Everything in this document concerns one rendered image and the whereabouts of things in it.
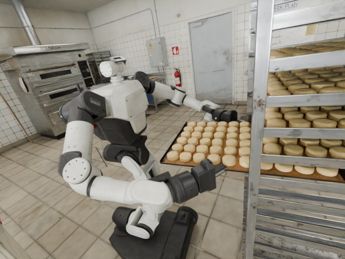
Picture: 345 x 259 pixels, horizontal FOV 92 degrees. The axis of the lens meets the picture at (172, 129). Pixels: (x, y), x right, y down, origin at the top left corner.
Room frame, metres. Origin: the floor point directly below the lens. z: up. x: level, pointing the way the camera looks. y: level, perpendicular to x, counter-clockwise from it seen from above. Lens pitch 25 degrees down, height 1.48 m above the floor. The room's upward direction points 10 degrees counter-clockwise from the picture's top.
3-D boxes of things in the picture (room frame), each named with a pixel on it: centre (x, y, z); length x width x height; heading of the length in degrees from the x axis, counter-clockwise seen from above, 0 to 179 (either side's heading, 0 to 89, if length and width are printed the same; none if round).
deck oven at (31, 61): (4.50, 2.64, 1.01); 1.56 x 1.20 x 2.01; 147
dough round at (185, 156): (0.57, -0.03, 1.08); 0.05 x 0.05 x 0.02
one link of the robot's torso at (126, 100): (0.89, 0.28, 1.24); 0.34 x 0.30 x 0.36; 155
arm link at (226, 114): (0.90, -0.33, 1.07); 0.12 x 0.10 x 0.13; 20
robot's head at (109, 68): (0.86, 0.23, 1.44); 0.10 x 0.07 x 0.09; 155
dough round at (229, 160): (0.50, -0.19, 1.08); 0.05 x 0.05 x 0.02
